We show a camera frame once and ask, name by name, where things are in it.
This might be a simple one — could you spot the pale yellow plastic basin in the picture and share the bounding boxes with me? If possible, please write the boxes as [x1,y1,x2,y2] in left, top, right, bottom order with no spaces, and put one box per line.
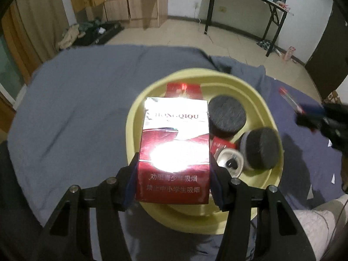
[125,68,284,236]

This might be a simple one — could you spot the black open suitcase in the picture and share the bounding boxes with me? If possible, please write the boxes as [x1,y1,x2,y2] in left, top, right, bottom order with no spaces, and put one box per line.
[72,22,124,47]

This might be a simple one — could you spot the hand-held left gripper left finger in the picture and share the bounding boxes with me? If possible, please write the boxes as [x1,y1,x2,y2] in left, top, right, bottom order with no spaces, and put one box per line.
[41,152,140,261]

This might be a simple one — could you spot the grey cloth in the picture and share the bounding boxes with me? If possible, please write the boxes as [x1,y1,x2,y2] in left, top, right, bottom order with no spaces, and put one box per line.
[7,44,265,261]

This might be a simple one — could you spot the plain black foam disc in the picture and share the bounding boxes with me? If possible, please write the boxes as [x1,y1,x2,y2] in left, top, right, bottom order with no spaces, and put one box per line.
[208,95,247,139]

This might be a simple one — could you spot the small red cigarette box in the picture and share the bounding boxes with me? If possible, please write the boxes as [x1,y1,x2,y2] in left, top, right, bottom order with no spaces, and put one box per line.
[211,137,236,154]

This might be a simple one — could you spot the black foam disc grey band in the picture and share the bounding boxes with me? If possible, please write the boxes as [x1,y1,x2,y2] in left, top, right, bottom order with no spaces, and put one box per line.
[236,127,281,171]

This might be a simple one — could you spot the silver earbud case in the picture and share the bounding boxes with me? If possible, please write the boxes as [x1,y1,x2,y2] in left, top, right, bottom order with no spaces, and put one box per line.
[216,147,244,178]

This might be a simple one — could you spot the large red silver cigarette box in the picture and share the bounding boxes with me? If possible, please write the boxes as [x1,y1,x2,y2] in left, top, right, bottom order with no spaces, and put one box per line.
[135,96,211,205]

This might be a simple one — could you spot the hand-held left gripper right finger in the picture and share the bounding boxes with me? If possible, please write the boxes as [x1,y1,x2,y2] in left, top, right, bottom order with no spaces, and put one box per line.
[209,154,313,261]

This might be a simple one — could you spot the wooden wardrobe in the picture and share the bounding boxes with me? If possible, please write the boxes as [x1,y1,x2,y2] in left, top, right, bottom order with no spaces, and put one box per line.
[67,0,170,29]

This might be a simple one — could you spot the person's pale quilted pants leg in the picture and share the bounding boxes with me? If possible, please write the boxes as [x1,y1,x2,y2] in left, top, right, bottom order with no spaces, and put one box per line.
[292,194,348,261]

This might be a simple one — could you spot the red cigarette box pink label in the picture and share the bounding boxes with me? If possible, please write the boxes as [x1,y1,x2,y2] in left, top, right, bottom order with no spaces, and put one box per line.
[166,82,203,100]

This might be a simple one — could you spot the dark brown door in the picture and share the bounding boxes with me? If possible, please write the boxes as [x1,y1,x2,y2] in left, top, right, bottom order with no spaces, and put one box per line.
[304,3,348,100]

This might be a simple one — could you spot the pink paper bag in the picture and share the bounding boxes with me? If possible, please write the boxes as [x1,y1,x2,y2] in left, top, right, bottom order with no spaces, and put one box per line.
[283,46,296,61]

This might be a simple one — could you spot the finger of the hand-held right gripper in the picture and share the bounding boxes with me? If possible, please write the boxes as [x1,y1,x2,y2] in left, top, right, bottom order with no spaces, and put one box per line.
[296,114,325,132]
[300,103,327,115]

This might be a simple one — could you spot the red lighter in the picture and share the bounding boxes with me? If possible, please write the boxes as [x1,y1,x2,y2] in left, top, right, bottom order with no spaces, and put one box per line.
[279,86,305,114]

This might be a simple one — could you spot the blue blanket white triangles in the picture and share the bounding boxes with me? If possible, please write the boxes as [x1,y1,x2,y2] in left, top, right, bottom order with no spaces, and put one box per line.
[253,75,348,210]

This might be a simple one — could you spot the beige cloth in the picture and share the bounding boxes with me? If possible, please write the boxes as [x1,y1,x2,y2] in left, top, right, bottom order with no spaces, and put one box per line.
[58,24,87,51]

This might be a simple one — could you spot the beige curtain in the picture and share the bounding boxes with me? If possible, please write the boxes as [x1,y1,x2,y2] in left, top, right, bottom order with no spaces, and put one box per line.
[0,0,77,87]

